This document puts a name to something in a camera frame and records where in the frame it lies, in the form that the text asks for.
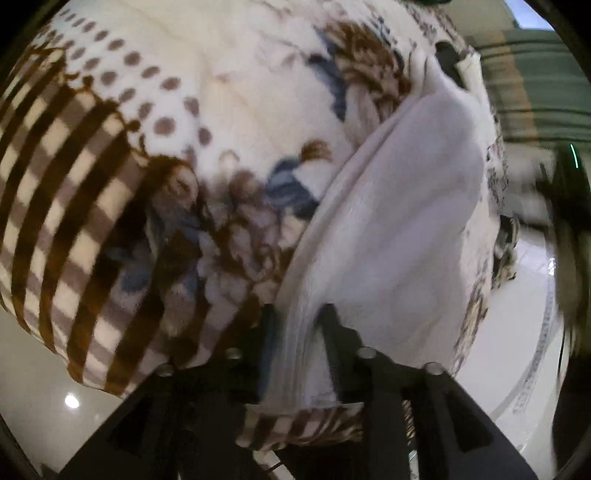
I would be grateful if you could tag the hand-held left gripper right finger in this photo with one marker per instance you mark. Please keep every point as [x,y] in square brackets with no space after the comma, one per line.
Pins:
[328,337]

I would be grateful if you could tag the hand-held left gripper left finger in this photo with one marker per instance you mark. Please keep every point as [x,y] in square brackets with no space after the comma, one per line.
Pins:
[267,339]

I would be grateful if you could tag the small white garment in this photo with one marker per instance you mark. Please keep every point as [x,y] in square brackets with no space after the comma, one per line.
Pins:
[397,221]

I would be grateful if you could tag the green striped curtain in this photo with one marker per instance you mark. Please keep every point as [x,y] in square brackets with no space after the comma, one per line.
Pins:
[526,87]

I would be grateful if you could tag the brown floral printed blanket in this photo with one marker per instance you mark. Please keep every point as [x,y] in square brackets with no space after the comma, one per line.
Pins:
[152,152]

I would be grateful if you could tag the black and white object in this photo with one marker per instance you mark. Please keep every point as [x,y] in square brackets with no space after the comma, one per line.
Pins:
[450,57]

